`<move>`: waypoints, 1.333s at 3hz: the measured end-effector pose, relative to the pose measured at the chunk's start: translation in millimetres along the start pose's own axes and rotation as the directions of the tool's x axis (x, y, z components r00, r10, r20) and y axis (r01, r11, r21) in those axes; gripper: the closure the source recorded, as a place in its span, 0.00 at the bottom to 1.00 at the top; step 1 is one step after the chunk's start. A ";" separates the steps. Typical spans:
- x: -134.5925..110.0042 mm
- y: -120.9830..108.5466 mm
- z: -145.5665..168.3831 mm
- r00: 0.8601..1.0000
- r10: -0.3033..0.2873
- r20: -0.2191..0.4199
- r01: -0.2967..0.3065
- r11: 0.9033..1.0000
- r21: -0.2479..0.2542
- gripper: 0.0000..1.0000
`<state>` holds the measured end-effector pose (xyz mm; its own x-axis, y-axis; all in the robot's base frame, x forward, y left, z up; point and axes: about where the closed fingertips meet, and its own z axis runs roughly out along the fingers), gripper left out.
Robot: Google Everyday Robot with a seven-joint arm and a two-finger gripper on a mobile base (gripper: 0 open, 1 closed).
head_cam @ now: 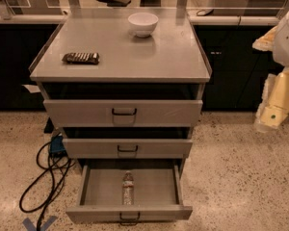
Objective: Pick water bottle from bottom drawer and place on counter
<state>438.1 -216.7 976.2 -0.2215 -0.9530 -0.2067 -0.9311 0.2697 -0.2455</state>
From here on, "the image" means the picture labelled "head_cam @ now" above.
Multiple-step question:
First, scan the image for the long white counter rail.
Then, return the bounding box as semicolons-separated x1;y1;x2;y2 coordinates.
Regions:
0;14;279;26

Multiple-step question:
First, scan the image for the blue power box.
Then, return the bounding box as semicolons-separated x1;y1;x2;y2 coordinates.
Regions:
49;136;66;157

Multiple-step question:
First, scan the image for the white ceramic bowl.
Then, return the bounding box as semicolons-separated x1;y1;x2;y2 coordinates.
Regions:
128;13;159;38

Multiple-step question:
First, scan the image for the middle grey drawer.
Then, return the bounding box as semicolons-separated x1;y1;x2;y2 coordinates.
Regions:
63;139;193;159

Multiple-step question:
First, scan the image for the top grey drawer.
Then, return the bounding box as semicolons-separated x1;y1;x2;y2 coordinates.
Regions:
44;100;202;127

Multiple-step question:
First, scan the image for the bottom grey drawer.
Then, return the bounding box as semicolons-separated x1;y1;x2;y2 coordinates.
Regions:
66;160;193;224

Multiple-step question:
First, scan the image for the white paper sheet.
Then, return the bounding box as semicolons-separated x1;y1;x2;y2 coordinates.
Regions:
24;85;39;93

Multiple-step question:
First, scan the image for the dark striped snack bar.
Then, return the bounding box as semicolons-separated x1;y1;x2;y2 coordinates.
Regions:
62;53;99;64

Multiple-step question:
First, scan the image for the clear plastic water bottle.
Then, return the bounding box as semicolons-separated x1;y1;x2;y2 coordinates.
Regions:
122;171;134;205

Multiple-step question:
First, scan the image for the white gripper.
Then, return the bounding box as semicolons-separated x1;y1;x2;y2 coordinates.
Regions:
252;26;289;133

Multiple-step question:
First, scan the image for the grey drawer cabinet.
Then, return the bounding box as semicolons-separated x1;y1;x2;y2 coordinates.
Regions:
28;7;213;178

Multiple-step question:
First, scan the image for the grey drawer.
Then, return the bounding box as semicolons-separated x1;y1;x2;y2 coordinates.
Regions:
44;100;202;127
66;160;193;224
63;139;193;159

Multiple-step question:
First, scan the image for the black chair armrest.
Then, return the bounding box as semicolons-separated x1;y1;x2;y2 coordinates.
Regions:
96;0;131;7

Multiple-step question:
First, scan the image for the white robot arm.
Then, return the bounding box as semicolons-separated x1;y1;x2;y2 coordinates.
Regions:
252;11;289;133

